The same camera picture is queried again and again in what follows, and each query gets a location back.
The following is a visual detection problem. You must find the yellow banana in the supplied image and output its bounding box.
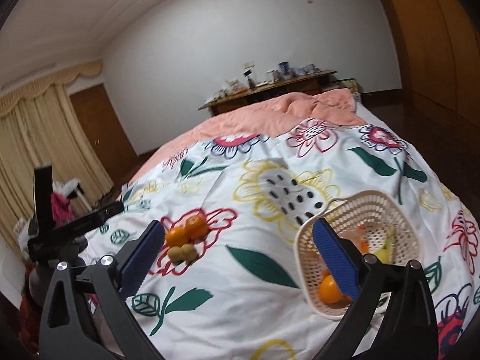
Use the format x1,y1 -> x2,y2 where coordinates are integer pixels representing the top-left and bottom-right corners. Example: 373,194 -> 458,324
374,227 -> 395,264

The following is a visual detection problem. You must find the smooth orange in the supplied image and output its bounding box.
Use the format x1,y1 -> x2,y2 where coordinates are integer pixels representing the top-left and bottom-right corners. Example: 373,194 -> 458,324
317,275 -> 344,305
165,226 -> 190,248

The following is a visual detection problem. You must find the plastic bag of oranges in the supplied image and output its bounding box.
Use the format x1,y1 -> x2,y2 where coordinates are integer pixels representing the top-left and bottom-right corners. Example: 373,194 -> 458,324
342,224 -> 369,254

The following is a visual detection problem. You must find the cream plastic basket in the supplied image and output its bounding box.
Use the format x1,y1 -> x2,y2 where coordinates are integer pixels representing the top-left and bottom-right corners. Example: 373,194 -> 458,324
294,189 -> 423,321

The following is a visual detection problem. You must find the mandarin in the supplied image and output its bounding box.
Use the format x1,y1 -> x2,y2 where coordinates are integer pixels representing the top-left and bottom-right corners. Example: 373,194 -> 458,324
185,215 -> 209,242

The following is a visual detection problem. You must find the pink cloth on chair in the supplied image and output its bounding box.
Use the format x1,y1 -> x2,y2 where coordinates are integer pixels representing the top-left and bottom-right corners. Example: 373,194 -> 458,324
50,192 -> 76,227

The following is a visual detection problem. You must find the white folding table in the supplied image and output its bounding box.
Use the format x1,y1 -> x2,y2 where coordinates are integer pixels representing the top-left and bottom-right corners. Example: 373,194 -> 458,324
53,178 -> 92,211

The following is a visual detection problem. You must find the beige curtain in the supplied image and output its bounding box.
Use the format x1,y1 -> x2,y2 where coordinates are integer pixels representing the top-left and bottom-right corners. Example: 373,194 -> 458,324
1,60 -> 113,252

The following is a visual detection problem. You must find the brown wooden door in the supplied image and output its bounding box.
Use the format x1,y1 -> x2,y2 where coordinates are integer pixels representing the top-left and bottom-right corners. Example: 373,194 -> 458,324
69,84 -> 137,185

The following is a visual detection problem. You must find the left green longan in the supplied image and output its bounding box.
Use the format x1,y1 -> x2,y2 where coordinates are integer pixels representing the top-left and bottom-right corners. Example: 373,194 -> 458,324
168,246 -> 185,264

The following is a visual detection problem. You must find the green longan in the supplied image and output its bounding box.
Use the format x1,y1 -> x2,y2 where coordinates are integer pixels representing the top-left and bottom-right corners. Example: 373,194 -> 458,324
181,243 -> 199,264
168,246 -> 185,264

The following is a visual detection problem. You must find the right green longan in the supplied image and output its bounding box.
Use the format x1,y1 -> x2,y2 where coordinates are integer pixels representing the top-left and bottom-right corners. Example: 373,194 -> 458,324
181,243 -> 199,264

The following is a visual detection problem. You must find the floral white bed sheet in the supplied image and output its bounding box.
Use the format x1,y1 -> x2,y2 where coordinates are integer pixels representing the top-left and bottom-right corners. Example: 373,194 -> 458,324
82,119 -> 479,359

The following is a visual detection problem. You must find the pink quilt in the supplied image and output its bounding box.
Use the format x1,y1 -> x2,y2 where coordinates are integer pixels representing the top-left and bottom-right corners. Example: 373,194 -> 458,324
130,88 -> 366,182

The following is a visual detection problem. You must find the wooden sideboard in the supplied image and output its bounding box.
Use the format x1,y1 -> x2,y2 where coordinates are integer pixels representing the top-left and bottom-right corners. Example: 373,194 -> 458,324
199,69 -> 337,116

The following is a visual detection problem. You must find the wooden wardrobe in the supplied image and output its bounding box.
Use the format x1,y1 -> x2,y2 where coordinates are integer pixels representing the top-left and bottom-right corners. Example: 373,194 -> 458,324
381,0 -> 479,126

